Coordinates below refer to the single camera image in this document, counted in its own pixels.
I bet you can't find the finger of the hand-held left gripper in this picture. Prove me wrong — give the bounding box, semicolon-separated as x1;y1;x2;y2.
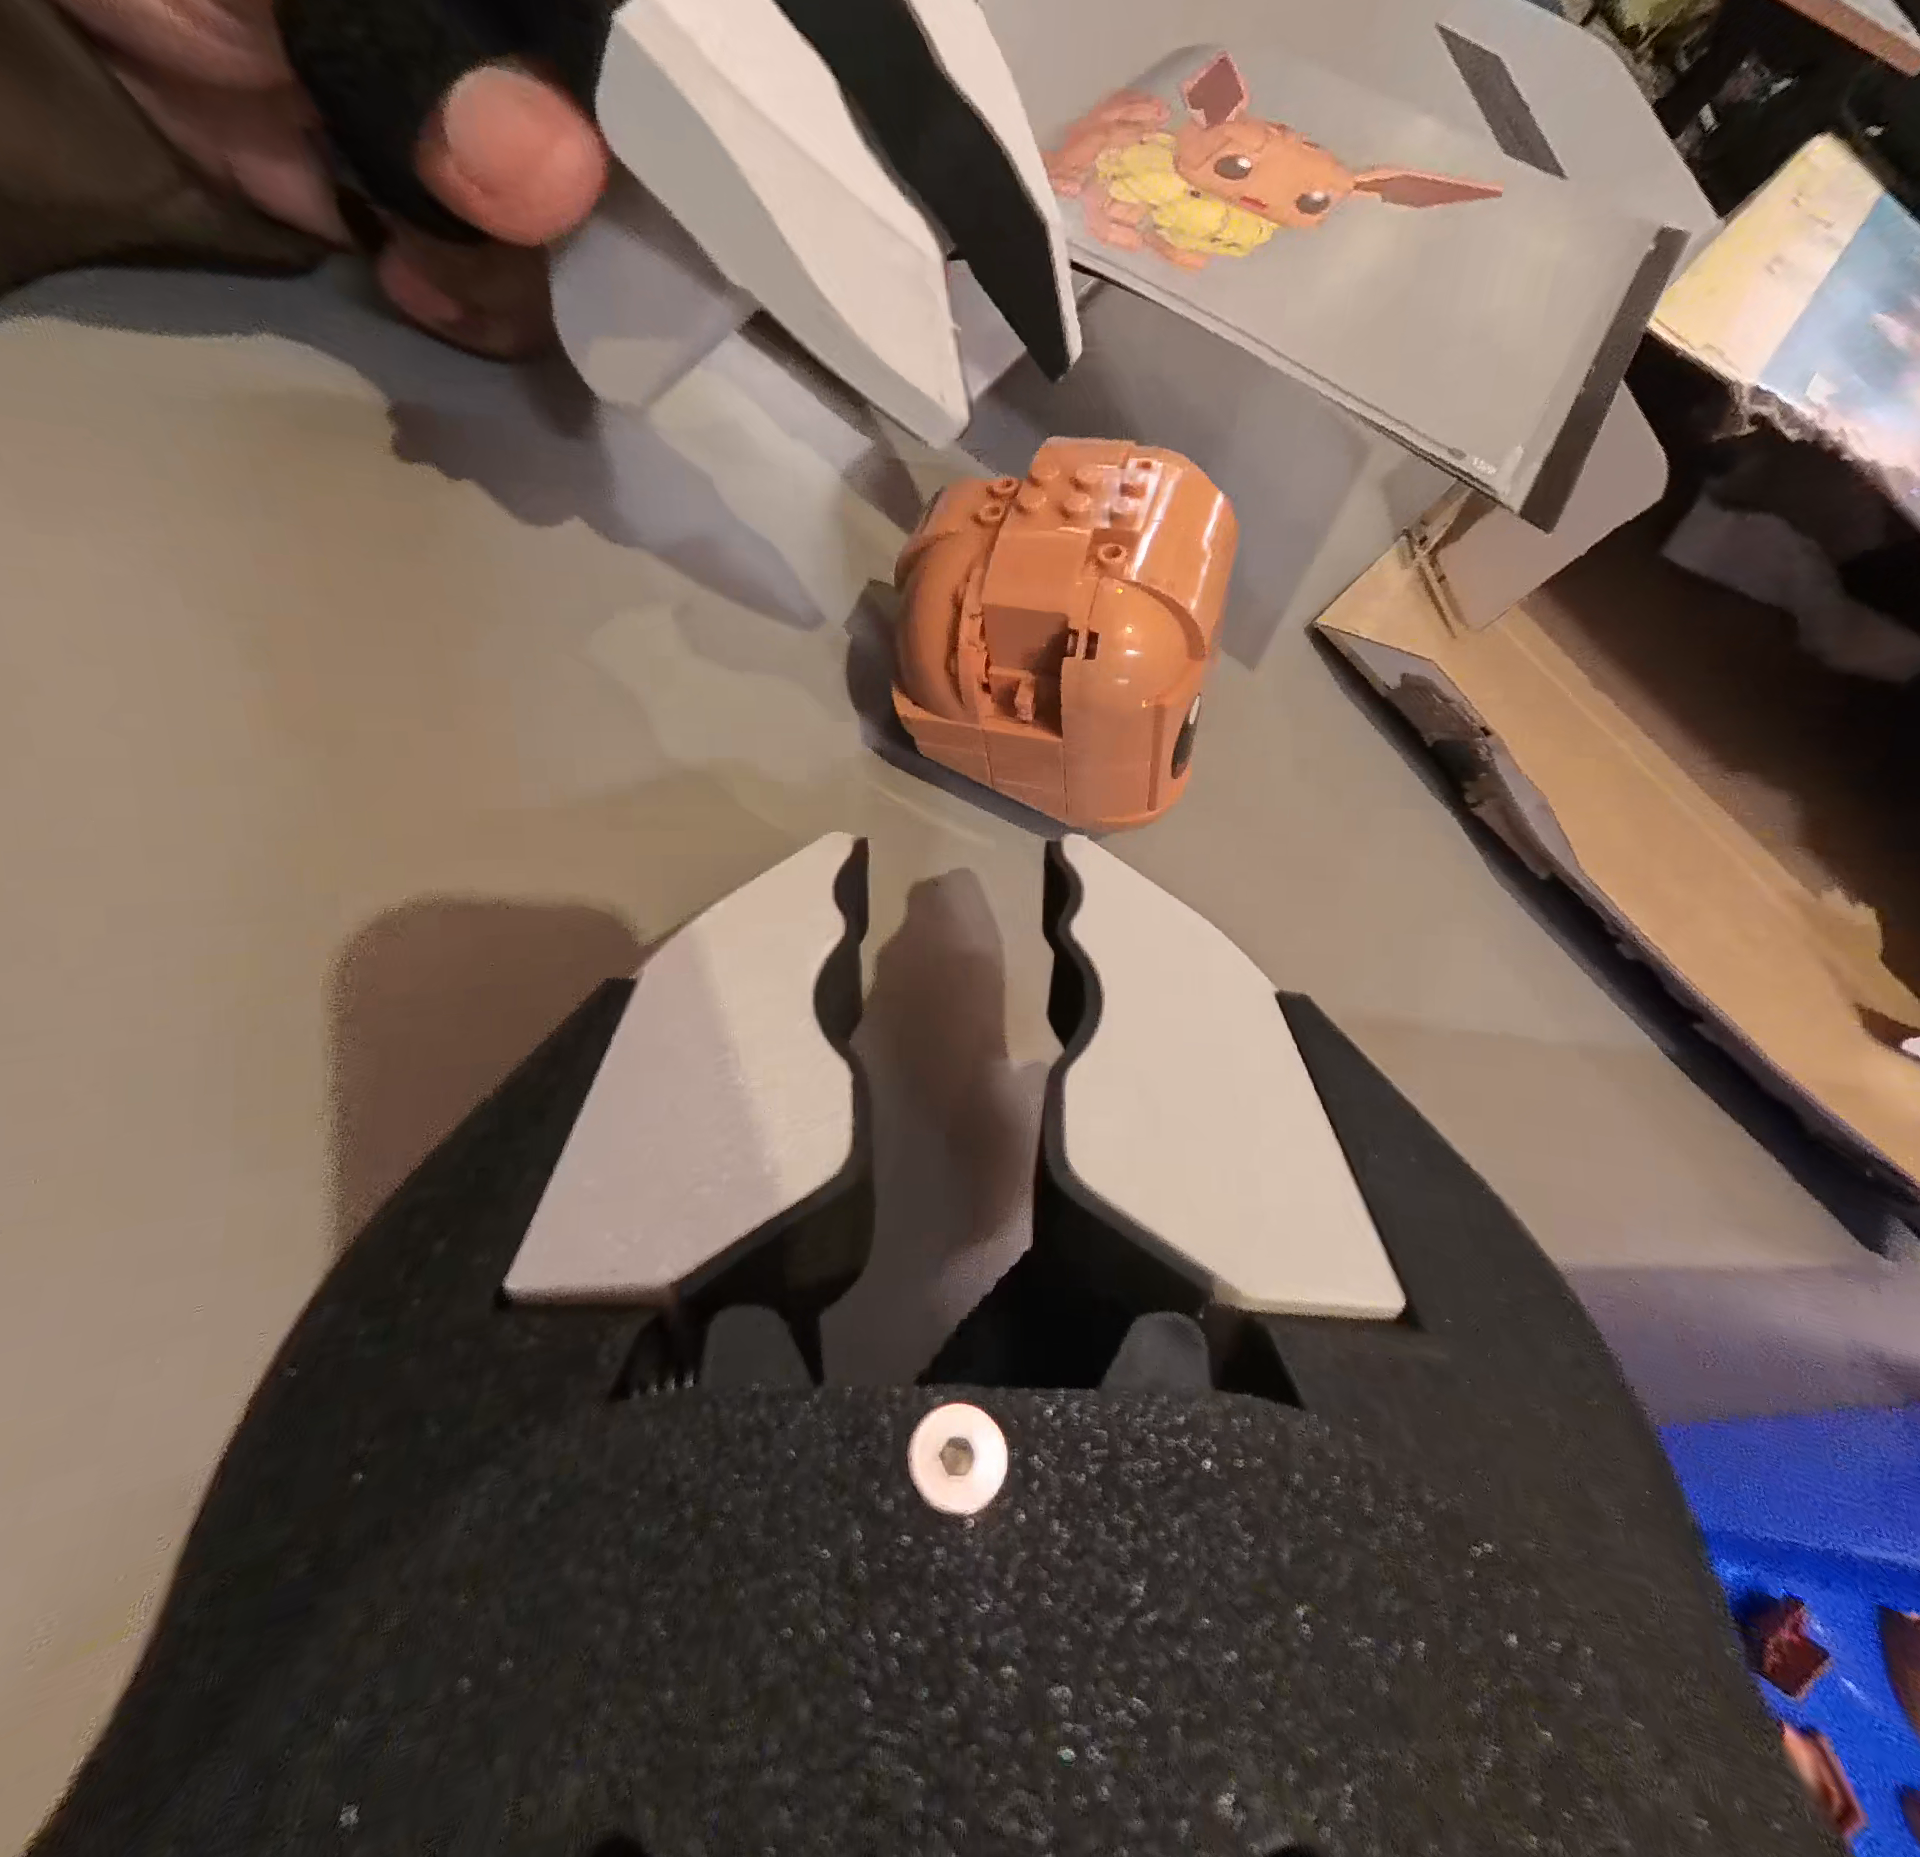
744;0;1082;380
551;0;977;448

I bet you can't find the brown brick head model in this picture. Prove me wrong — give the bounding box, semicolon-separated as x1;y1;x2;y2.
885;433;1241;833

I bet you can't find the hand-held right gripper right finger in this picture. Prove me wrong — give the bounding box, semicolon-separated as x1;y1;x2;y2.
1043;830;1405;1323

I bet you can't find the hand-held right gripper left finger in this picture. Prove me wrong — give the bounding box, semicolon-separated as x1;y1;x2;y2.
502;830;873;1312

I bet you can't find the grey desk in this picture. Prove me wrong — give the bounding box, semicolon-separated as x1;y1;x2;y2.
0;0;1920;1857

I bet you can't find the pile of brown bricks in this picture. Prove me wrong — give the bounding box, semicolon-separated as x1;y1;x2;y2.
1756;1603;1920;1828

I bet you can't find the person's left hand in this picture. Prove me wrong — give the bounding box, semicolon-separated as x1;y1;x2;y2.
0;0;608;358

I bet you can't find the fox print instruction booklet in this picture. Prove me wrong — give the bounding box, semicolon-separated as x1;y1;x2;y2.
961;0;1696;634

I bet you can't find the blue plastic bin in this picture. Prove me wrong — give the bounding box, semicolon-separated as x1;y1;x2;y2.
1659;1407;1920;1857

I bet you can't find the printed cardboard box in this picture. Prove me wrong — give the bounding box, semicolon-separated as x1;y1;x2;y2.
1315;117;1920;1229

